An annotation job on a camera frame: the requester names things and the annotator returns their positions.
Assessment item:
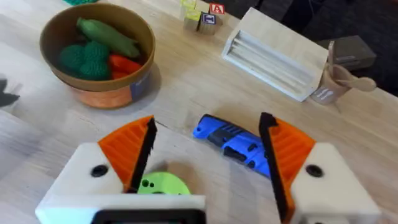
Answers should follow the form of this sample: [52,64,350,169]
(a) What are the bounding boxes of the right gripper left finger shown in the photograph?
[43,114,158,200]

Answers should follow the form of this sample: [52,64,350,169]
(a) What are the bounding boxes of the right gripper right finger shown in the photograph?
[258,111,382,224]

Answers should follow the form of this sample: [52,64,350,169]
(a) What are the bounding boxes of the blue electric screwdriver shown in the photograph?
[192,113,271,179]

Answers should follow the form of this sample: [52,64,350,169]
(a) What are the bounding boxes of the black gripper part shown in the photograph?
[0,78,21,108]

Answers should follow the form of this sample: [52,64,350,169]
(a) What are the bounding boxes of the green disc with holes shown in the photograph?
[136,171,192,196]

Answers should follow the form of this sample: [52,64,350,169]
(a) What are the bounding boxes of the beige cup with wooden cutlery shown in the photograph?
[310,40,377,106]

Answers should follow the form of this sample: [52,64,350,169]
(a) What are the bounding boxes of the brown tub with knitted toys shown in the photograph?
[39,2,156,110]

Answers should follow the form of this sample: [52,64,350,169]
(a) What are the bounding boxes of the white grooved tray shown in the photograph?
[221,7,330,103]

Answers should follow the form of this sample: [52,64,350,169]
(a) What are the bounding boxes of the dark grey box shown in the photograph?
[317,34,377,72]

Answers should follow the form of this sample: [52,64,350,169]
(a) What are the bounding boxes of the teal knitted toy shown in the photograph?
[62,0,100,6]

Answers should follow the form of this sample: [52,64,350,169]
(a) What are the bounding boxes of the heap of wooden letter blocks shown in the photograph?
[179,0,226,35]

